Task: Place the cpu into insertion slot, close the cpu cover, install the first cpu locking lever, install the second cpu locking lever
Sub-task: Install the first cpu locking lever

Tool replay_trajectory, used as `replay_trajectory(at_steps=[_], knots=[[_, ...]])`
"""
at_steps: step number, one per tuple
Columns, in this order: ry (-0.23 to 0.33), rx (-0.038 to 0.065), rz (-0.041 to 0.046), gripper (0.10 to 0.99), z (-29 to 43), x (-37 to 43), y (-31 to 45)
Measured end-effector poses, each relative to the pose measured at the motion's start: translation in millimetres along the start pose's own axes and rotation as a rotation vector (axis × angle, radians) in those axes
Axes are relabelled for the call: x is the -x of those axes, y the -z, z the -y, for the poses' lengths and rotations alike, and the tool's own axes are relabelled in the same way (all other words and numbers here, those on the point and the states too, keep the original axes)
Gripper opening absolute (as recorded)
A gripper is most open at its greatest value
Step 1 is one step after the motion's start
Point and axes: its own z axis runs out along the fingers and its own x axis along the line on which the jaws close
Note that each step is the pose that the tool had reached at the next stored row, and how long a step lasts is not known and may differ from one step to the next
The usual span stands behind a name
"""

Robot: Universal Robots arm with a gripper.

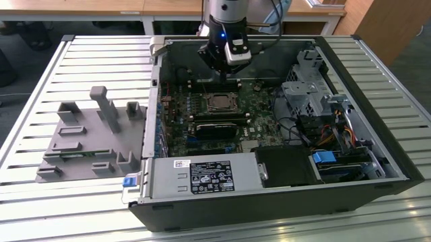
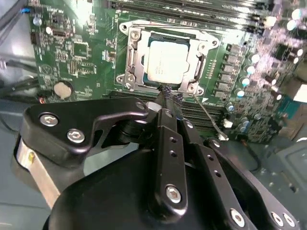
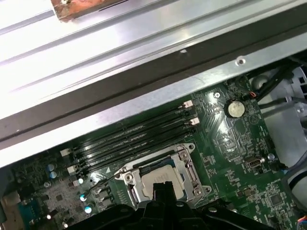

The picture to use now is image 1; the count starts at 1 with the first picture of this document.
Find black office chair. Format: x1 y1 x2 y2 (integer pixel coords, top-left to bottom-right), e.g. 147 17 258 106
0 21 55 51

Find yellow red wire bundle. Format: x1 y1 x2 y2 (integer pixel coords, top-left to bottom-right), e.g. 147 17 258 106
317 123 358 147

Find grey parts rack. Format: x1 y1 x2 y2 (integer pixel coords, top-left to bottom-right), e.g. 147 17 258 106
35 85 150 185

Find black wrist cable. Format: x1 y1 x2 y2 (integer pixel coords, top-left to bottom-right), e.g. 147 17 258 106
258 0 285 55
199 0 207 30

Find silver power supply unit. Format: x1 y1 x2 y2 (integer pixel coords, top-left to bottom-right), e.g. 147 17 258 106
147 152 267 205

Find silver chipset heatsink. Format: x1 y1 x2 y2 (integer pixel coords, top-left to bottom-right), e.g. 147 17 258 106
241 139 261 152

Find CPU socket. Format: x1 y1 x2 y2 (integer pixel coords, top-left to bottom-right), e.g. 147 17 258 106
204 92 242 113

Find wooden cabinet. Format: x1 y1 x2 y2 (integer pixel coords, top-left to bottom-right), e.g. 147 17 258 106
333 0 431 68

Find silver-topped CPU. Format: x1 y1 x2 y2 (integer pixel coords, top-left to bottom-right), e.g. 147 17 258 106
212 95 237 108

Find silver metal drive cage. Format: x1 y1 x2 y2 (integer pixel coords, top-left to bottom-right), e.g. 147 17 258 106
279 49 354 119

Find green motherboard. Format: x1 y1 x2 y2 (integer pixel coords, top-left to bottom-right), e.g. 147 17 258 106
158 77 291 157

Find wooden desk white frame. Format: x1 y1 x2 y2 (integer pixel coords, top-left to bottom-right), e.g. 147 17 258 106
143 0 347 36
0 0 147 35

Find black PC case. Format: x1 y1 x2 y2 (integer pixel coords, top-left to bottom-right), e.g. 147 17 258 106
127 34 426 233

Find white paper stack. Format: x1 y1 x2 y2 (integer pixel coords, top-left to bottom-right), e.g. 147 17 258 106
305 0 347 10

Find black graphics card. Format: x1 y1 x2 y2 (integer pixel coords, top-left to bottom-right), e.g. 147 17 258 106
194 123 239 141

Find blue disk carrier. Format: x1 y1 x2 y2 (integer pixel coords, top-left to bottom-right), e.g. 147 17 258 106
311 150 337 165

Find RAM slot black clips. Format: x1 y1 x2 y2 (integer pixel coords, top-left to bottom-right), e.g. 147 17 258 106
191 117 251 123
190 112 250 117

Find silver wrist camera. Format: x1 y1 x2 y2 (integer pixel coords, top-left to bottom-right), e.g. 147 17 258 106
224 37 253 66

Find metal socket cover frame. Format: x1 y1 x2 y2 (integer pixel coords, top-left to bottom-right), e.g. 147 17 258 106
206 92 241 113

